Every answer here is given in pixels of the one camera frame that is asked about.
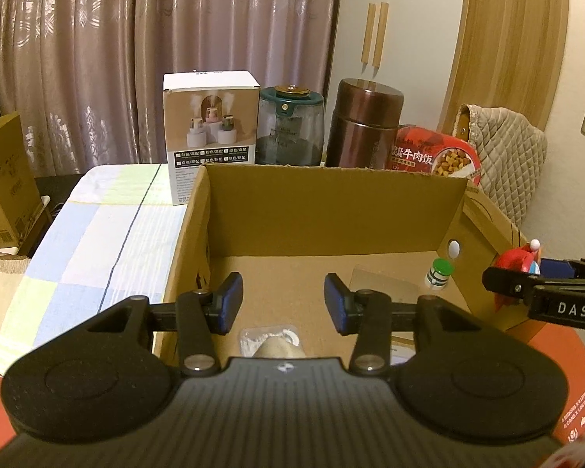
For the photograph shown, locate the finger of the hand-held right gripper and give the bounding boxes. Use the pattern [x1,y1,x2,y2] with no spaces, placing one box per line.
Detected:
[541,257,585,280]
[482,266,542,303]

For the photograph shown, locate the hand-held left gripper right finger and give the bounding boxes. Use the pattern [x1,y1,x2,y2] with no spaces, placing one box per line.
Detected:
[324,273,518,378]

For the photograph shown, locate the red white printed clothing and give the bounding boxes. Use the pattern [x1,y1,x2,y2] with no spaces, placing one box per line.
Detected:
[536,436,585,468]

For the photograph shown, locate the red printed cardboard mat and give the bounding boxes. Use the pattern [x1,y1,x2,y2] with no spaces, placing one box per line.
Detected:
[0,321,585,449]

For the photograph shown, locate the beige quilted chair cover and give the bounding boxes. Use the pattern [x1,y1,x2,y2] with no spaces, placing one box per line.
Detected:
[450,103,550,235]

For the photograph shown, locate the white square night light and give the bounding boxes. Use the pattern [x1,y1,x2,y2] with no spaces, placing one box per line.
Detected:
[241,326,301,353]

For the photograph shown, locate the wooden door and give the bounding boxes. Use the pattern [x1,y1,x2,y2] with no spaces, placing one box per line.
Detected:
[441,0,571,133]

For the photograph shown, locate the white humidifier product box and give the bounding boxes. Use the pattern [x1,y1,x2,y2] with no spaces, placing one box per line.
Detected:
[163,71,262,206]

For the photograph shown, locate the red instant meal bowl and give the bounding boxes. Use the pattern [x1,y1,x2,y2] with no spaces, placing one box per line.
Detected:
[385,124,484,189]

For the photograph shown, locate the pink patterned curtain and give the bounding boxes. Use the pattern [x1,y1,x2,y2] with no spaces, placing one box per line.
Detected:
[0,0,345,179]

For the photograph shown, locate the pastel checked tablecloth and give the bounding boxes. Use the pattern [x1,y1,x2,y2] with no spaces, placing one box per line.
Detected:
[0,163,206,377]

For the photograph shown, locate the brown cardboard box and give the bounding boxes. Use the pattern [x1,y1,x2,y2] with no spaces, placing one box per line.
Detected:
[151,163,537,367]

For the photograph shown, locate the printed brown cardboard carton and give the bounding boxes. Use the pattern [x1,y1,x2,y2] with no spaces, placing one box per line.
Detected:
[0,112,43,250]

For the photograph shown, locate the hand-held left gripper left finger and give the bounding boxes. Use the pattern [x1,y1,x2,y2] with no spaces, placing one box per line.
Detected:
[48,273,245,378]

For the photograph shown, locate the glass jar with teal lid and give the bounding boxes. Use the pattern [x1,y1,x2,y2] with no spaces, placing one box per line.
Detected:
[254,83,327,167]

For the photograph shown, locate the green white striped small bottle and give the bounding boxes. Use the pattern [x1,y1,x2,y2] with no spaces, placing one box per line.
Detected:
[422,259,454,293]

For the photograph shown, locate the brown metal canister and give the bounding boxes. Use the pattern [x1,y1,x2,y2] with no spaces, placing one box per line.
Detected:
[325,77,405,169]

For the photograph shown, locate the wooden wall strip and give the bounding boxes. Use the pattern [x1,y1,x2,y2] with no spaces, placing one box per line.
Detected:
[359,2,377,70]
[372,2,390,69]

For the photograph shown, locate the beige round case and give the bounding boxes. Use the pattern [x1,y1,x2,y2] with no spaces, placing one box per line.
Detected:
[256,333,304,358]

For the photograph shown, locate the red cartoon figurine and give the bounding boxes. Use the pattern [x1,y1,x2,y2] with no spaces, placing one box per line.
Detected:
[496,239,543,309]

